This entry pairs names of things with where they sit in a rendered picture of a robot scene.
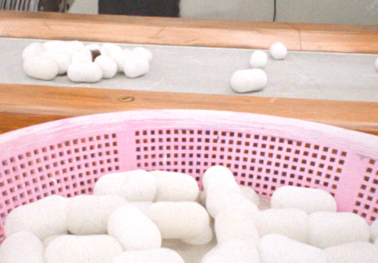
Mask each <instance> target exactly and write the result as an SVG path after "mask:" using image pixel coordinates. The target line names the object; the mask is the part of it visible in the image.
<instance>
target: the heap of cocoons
mask: <svg viewBox="0 0 378 263"><path fill-rule="evenodd" d="M202 186H203V188H202V191H199V188H198V185H197V183H196V181H195V180H194V179H193V178H192V177H191V176H189V175H186V174H181V173H175V172H167V171H151V172H147V171H143V170H136V171H129V172H123V173H116V174H110V175H105V176H103V177H101V178H100V179H99V180H98V181H97V183H96V185H95V189H94V195H80V196H77V197H74V198H63V197H62V196H58V195H53V196H49V197H47V198H43V199H42V200H39V201H36V202H34V203H31V204H29V205H24V206H21V207H18V208H16V209H14V210H13V211H11V213H10V214H9V215H8V217H7V218H6V220H5V226H4V231H5V236H6V239H5V240H4V241H3V242H2V243H1V244H0V263H378V219H377V220H375V221H373V223H372V224H371V225H368V224H367V223H366V221H365V220H364V219H363V218H362V217H360V216H359V215H357V214H354V213H352V212H336V211H337V210H336V203H335V200H334V199H333V197H332V195H330V194H329V193H328V192H326V191H324V190H321V189H315V188H300V187H293V186H283V187H281V188H279V189H277V190H276V191H275V192H274V194H273V196H272V197H269V198H271V201H267V200H266V199H263V198H259V197H258V195H257V194H256V193H255V192H254V191H253V190H252V189H251V188H249V187H246V186H241V185H237V183H236V181H235V179H234V177H233V175H232V173H231V171H230V170H229V169H227V168H225V167H223V166H212V167H211V168H209V169H207V171H206V172H205V173H204V175H203V177H202Z"/></svg>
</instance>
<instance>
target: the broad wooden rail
mask: <svg viewBox="0 0 378 263"><path fill-rule="evenodd" d="M0 38H20V39H38V40H54V41H71V42H72V41H79V42H104V43H120V44H137V45H169V46H186V47H203V48H235V49H253V50H270V48H271V46H272V45H273V44H275V43H282V44H283V45H284V46H285V47H286V50H287V51H288V52H293V51H303V52H336V53H353V54H370V55H378V26H377V25H341V24H323V23H305V22H270V21H261V22H252V21H234V20H216V19H198V18H163V17H145V16H127V15H93V14H76V13H58V12H22V10H4V9H0Z"/></svg>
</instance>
